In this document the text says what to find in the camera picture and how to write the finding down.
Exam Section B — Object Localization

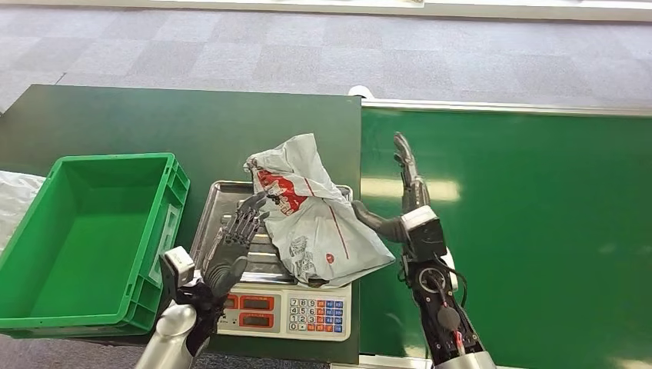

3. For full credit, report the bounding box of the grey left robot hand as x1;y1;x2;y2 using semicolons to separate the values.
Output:
203;191;271;299

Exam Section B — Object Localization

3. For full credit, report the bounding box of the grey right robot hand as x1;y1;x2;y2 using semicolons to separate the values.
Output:
351;132;432;244

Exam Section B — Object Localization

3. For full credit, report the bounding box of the silver conveyor side rail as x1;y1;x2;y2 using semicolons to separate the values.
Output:
331;354;439;369
361;99;652;119

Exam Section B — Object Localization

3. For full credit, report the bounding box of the crumpled white plastic bag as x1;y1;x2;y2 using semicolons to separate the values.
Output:
0;169;48;253

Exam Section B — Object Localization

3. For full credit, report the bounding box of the white red-printed courier package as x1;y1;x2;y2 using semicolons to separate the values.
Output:
243;133;397;289

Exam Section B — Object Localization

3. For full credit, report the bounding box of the white electronic weighing scale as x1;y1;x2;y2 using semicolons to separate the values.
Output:
189;179;354;342

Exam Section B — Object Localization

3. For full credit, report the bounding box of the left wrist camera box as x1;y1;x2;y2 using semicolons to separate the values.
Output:
159;245;197;302

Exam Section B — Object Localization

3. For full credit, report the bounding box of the green plastic crate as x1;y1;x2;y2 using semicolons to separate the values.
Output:
0;152;191;340

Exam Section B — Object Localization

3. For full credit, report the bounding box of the white wall baseboard strip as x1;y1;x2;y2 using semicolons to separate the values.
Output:
0;0;652;24

